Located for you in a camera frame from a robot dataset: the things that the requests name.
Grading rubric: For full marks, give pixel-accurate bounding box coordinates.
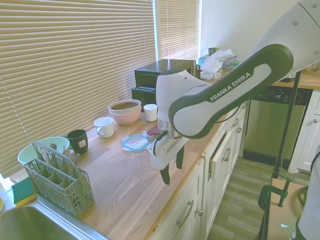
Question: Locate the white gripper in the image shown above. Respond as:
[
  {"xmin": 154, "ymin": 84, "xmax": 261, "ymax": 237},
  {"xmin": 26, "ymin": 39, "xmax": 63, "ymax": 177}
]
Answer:
[{"xmin": 150, "ymin": 136, "xmax": 188, "ymax": 186}]

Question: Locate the teal-rimmed clear container lid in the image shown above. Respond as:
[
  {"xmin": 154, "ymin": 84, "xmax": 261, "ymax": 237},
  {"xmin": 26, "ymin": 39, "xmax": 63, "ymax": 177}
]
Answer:
[{"xmin": 121, "ymin": 133, "xmax": 151, "ymax": 152}]

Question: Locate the black food tray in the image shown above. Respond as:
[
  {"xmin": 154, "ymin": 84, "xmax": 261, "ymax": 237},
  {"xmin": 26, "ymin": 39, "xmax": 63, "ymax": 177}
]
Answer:
[{"xmin": 281, "ymin": 74, "xmax": 297, "ymax": 84}]

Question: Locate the white kitchen cabinet run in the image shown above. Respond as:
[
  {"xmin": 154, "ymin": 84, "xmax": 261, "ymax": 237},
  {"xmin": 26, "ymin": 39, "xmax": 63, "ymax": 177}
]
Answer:
[{"xmin": 147, "ymin": 96, "xmax": 251, "ymax": 240}]

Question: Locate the small white cup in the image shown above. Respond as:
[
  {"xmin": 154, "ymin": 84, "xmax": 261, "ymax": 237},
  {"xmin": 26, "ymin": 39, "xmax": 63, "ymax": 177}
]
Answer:
[{"xmin": 143, "ymin": 103, "xmax": 159, "ymax": 123}]

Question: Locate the pink bowl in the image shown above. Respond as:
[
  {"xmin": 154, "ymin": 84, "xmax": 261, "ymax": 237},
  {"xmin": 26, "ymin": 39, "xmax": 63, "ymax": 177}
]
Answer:
[{"xmin": 109, "ymin": 109, "xmax": 142, "ymax": 126}]

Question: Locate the dark green clamp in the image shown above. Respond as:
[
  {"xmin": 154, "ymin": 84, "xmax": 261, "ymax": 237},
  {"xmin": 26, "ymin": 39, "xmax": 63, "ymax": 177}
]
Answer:
[{"xmin": 257, "ymin": 177, "xmax": 293, "ymax": 210}]

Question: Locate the black cup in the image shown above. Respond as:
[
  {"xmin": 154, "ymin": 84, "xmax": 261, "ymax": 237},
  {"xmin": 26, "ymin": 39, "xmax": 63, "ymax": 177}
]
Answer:
[{"xmin": 66, "ymin": 129, "xmax": 89, "ymax": 155}]

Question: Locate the black toaster oven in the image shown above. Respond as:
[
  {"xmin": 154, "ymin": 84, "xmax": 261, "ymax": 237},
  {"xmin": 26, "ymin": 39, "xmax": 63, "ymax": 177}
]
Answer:
[{"xmin": 130, "ymin": 59, "xmax": 197, "ymax": 106}]

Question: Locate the stainless steel dishwasher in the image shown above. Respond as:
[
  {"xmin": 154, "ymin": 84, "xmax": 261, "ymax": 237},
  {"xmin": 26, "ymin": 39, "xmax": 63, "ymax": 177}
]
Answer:
[{"xmin": 243, "ymin": 87, "xmax": 314, "ymax": 161}]

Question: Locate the white plastic bag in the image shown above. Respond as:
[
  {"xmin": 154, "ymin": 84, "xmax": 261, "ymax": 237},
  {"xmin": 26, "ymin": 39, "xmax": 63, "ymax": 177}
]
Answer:
[{"xmin": 200, "ymin": 49, "xmax": 235, "ymax": 81}]

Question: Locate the teal box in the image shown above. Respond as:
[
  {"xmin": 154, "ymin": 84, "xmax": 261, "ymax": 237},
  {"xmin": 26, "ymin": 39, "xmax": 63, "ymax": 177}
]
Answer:
[{"xmin": 198, "ymin": 53, "xmax": 211, "ymax": 66}]

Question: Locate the grey plastic cutlery basket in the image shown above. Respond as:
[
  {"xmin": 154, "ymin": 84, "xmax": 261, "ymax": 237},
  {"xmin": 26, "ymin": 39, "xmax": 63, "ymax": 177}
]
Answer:
[{"xmin": 24, "ymin": 141, "xmax": 95, "ymax": 218}]

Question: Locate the wooden board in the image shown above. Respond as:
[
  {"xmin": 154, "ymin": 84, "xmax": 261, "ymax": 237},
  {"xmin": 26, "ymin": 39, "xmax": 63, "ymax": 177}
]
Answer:
[{"xmin": 261, "ymin": 177, "xmax": 311, "ymax": 240}]

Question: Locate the white utensil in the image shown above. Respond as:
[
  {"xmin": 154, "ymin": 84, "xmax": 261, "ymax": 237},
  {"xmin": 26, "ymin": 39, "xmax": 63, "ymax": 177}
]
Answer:
[{"xmin": 37, "ymin": 145, "xmax": 51, "ymax": 164}]

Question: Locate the narrow beige window blind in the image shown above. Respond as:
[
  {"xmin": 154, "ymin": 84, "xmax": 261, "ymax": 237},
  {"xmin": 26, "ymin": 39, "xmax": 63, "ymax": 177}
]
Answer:
[{"xmin": 158, "ymin": 0, "xmax": 202, "ymax": 62}]

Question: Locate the white side cabinet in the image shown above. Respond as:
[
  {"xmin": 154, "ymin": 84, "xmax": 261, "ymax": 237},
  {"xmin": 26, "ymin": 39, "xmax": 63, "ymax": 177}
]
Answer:
[{"xmin": 287, "ymin": 89, "xmax": 320, "ymax": 174}]

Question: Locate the wide beige window blind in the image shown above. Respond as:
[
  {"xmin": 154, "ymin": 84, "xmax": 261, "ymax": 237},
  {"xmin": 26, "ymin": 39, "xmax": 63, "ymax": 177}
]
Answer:
[{"xmin": 0, "ymin": 0, "xmax": 157, "ymax": 179}]

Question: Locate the mint green bowl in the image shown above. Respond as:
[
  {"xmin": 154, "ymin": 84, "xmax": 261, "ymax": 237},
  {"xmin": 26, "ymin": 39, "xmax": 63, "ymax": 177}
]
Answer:
[{"xmin": 17, "ymin": 136, "xmax": 71, "ymax": 174}]

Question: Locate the stainless steel sink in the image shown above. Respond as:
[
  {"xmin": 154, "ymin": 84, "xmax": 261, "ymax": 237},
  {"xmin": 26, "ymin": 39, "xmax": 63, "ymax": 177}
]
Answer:
[{"xmin": 0, "ymin": 201, "xmax": 111, "ymax": 240}]

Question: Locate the yellow green sponge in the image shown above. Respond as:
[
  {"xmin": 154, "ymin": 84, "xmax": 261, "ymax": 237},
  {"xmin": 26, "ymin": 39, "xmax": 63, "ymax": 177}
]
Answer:
[{"xmin": 11, "ymin": 176, "xmax": 38, "ymax": 208}]

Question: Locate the maroon wrist camera mount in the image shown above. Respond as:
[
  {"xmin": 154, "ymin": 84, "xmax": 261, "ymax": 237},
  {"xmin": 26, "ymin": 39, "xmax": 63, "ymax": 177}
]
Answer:
[{"xmin": 146, "ymin": 126, "xmax": 161, "ymax": 143}]

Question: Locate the silver drawer bar handle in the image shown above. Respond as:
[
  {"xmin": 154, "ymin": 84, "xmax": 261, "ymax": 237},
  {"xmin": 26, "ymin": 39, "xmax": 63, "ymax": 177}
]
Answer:
[{"xmin": 176, "ymin": 199, "xmax": 195, "ymax": 229}]

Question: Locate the silver cabinet bar handle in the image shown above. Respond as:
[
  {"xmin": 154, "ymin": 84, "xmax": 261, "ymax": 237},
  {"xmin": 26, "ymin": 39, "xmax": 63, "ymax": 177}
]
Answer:
[{"xmin": 222, "ymin": 147, "xmax": 232, "ymax": 163}]

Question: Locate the white mug with handle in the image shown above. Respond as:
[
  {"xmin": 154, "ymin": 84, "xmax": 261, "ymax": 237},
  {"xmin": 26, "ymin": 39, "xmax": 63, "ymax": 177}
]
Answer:
[{"xmin": 93, "ymin": 116, "xmax": 115, "ymax": 139}]

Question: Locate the black camera stand pole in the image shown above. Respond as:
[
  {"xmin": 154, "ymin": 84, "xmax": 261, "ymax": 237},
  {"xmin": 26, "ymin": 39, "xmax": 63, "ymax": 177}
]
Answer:
[{"xmin": 271, "ymin": 70, "xmax": 302, "ymax": 180}]

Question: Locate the dark green cable loop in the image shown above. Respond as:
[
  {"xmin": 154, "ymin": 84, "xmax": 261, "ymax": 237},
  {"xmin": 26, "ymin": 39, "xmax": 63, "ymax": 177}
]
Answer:
[{"xmin": 298, "ymin": 185, "xmax": 310, "ymax": 209}]

